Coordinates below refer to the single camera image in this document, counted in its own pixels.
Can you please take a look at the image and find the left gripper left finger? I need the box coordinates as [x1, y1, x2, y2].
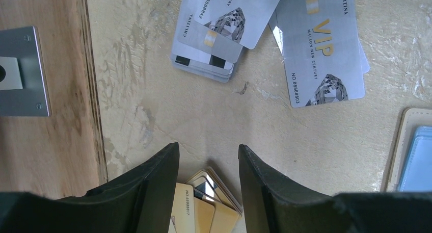
[1, 143, 179, 232]

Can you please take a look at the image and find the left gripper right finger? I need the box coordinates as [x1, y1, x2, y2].
[238, 144, 431, 232]

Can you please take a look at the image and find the single silver VIP card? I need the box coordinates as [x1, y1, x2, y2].
[275, 0, 365, 108]

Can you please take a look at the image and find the wooden board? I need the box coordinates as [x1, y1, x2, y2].
[1, 0, 107, 199]

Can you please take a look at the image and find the metal stand post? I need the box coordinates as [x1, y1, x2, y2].
[1, 26, 51, 117]

